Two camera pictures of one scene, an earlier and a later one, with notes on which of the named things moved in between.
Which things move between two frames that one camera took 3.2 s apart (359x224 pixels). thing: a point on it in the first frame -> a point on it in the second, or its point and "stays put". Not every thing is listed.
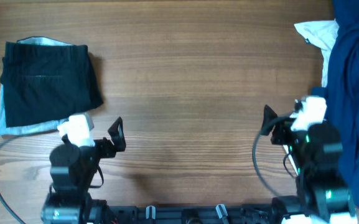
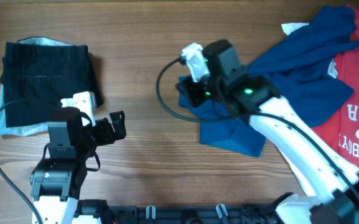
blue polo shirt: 351,95 -> 302,75
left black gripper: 110,151 -> 104,127
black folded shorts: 45,83 stays put
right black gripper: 282,128 -> 190,87
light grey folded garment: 0,129 stays put
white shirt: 323,34 -> 301,180
